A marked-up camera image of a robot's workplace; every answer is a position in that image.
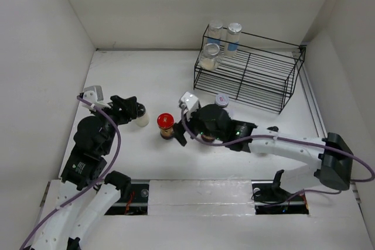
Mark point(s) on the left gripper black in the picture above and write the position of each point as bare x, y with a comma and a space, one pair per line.
125, 108

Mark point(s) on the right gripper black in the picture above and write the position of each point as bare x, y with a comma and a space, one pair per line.
179, 132

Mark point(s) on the red lid sauce jar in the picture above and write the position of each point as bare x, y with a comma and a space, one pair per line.
165, 122
208, 139

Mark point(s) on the black cap white grinder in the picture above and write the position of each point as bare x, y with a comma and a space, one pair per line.
142, 119

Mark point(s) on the red label spice jar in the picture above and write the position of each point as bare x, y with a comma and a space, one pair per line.
222, 100

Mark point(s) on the clear glass jar white powder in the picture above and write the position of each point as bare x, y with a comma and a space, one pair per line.
210, 56

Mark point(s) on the silver lid blue label shaker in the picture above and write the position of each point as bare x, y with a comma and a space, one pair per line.
232, 39

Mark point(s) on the black cap brown grinder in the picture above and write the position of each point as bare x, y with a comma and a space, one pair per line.
273, 128

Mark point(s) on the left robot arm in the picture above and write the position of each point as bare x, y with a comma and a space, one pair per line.
88, 185

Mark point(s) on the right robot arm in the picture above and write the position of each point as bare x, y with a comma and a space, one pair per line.
326, 161

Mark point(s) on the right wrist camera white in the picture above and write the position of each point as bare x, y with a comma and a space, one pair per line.
189, 103

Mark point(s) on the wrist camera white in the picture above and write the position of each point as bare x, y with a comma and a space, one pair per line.
189, 103
94, 96

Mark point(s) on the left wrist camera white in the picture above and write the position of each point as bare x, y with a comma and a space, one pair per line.
94, 96

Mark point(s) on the black wire rack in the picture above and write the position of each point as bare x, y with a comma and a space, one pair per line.
262, 73

